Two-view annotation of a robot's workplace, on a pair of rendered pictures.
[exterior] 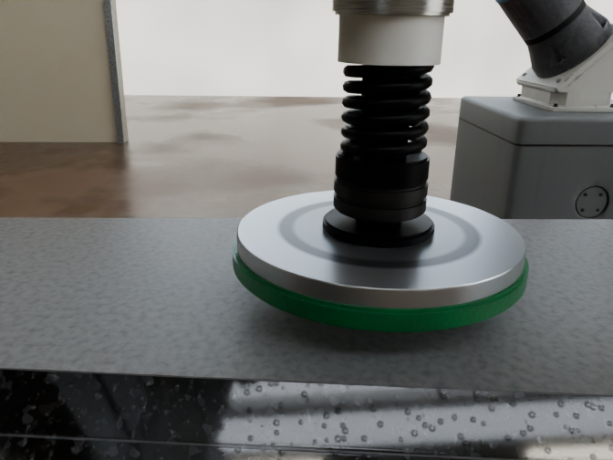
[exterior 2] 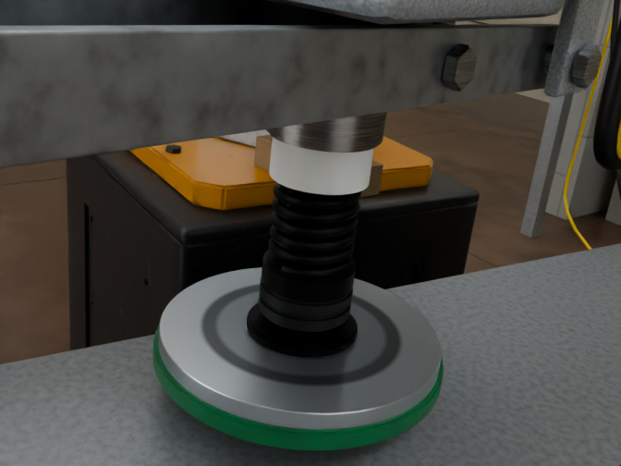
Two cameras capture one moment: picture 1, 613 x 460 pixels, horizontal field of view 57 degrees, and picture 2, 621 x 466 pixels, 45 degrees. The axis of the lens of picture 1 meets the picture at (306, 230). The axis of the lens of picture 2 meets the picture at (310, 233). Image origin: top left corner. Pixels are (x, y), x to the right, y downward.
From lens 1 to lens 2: 89 cm
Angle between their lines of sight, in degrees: 125
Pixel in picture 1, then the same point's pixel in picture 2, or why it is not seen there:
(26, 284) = (537, 324)
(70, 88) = not seen: outside the picture
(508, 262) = (171, 310)
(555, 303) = (117, 435)
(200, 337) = not seen: hidden behind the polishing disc
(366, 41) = not seen: hidden behind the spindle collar
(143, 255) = (537, 376)
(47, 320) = (464, 306)
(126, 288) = (474, 339)
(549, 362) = (125, 361)
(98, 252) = (573, 368)
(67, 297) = (492, 323)
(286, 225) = (373, 311)
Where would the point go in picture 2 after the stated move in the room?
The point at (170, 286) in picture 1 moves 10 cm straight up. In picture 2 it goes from (453, 350) to (474, 249)
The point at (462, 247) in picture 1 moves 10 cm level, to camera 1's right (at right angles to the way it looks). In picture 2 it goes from (214, 319) to (83, 348)
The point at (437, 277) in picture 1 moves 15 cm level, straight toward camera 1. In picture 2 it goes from (216, 284) to (183, 215)
